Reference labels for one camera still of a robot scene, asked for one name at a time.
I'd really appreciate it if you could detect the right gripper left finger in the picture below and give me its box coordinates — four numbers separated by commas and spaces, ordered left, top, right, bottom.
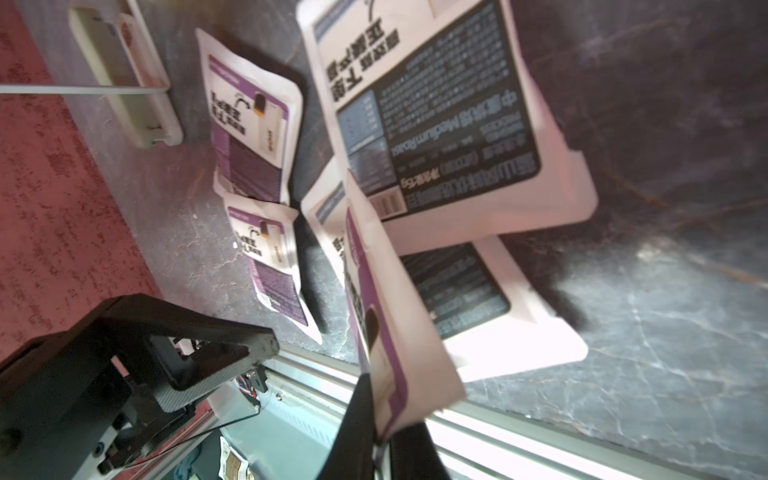
1, 294, 279, 479

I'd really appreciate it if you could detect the grey coffee bag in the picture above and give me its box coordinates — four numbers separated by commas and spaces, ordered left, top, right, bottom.
296, 0, 598, 255
299, 157, 590, 384

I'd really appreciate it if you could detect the purple coffee bag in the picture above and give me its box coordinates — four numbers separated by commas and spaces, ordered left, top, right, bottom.
344, 175, 466, 441
221, 192, 323, 344
196, 29, 303, 206

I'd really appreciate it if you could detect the wooden two-tier shelf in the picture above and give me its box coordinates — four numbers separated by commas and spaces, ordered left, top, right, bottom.
1, 1, 171, 96

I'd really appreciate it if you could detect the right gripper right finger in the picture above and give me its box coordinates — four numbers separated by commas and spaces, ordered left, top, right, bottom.
317, 374, 450, 479

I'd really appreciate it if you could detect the aluminium rail frame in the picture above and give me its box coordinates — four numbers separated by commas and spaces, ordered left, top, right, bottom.
132, 344, 706, 479

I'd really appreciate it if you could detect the beige eraser case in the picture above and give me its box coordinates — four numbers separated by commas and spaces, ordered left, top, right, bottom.
68, 1, 184, 149

